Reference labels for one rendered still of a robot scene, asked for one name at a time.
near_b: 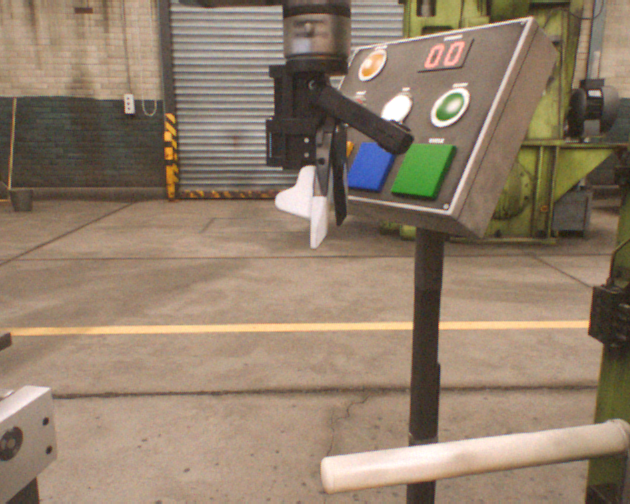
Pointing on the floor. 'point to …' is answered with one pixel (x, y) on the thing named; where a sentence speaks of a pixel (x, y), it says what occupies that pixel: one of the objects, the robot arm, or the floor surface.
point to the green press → (552, 201)
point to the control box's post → (425, 345)
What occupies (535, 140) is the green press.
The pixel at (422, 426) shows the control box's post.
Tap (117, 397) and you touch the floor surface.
